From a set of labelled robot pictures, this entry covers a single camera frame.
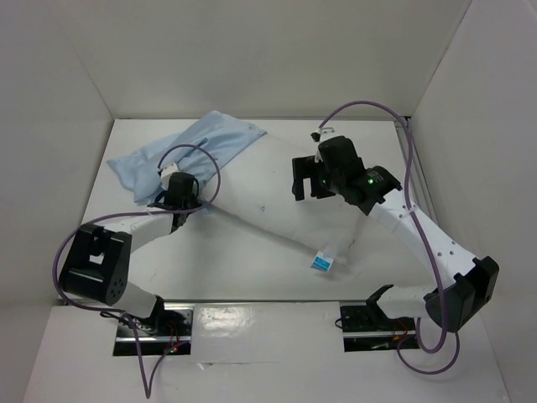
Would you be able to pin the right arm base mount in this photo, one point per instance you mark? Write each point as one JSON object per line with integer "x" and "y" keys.
{"x": 365, "y": 330}

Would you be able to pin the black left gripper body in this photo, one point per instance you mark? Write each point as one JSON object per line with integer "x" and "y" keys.
{"x": 191, "y": 202}

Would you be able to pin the light blue pillowcase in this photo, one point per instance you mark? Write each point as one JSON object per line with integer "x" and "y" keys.
{"x": 208, "y": 144}

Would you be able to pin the blue white pillow label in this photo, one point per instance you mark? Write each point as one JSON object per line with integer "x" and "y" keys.
{"x": 322, "y": 262}

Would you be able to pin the white pillow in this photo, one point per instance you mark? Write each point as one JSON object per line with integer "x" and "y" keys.
{"x": 256, "y": 187}

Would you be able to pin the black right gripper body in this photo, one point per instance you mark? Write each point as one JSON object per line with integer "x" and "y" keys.
{"x": 305, "y": 177}

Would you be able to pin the aluminium frame rail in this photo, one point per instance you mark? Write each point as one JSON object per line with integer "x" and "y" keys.
{"x": 415, "y": 179}

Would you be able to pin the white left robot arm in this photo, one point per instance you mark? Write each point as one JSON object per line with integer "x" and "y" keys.
{"x": 97, "y": 264}

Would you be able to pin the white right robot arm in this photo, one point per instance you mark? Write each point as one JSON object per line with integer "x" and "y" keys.
{"x": 464, "y": 283}

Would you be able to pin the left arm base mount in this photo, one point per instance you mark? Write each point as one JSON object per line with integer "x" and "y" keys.
{"x": 171, "y": 335}

